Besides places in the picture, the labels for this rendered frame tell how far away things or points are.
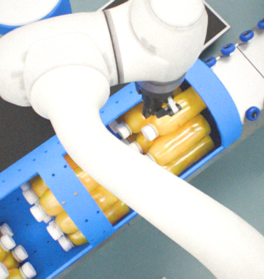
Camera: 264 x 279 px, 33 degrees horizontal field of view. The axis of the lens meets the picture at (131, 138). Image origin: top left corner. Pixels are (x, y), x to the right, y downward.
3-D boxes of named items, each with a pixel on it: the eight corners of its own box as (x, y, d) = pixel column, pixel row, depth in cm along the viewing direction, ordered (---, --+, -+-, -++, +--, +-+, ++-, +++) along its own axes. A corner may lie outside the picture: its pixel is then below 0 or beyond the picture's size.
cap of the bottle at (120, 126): (129, 131, 113) (123, 135, 113) (130, 137, 116) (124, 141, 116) (120, 120, 114) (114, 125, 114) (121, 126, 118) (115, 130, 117)
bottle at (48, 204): (92, 157, 112) (33, 199, 109) (93, 154, 105) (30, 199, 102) (108, 179, 111) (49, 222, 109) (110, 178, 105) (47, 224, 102)
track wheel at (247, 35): (257, 35, 137) (255, 29, 136) (246, 42, 136) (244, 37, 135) (248, 34, 141) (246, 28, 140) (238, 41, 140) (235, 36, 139)
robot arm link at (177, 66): (186, 16, 70) (103, 34, 69) (204, -49, 55) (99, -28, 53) (204, 79, 67) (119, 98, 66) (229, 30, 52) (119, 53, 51)
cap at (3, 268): (-7, 264, 107) (-1, 259, 107) (3, 276, 108) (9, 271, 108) (-8, 270, 103) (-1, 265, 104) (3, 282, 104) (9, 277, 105)
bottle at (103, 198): (105, 172, 109) (45, 216, 106) (121, 194, 107) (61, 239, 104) (108, 179, 116) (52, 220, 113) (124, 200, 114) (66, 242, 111)
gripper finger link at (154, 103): (166, 78, 79) (171, 84, 79) (161, 100, 90) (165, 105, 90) (148, 90, 79) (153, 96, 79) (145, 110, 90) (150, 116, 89)
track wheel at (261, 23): (275, 22, 138) (274, 16, 137) (264, 29, 138) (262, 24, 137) (266, 21, 142) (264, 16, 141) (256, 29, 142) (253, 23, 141)
